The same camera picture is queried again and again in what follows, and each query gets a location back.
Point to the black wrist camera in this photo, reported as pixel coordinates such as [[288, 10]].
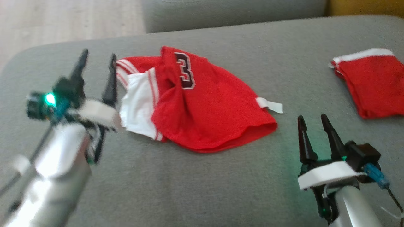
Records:
[[363, 154], [38, 105]]

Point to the red shorts with white stripe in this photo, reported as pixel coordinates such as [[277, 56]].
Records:
[[375, 82]]

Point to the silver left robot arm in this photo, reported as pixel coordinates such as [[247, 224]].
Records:
[[53, 179]]

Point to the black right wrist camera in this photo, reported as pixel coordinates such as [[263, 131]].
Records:
[[363, 154]]

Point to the yellow upholstered panel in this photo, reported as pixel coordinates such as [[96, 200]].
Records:
[[363, 6]]

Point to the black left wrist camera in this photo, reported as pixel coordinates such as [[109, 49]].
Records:
[[38, 105]]

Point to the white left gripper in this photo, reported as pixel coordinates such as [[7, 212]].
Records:
[[98, 113]]

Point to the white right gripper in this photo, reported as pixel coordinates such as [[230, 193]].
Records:
[[328, 173]]

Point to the red white numbered jersey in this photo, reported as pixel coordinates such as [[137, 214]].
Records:
[[208, 110]]

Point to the large grey sofa seat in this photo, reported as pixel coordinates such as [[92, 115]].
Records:
[[221, 189]]

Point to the small grey sofa cushion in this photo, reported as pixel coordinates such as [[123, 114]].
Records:
[[236, 12]]

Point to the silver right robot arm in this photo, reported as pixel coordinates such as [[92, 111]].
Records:
[[356, 208]]

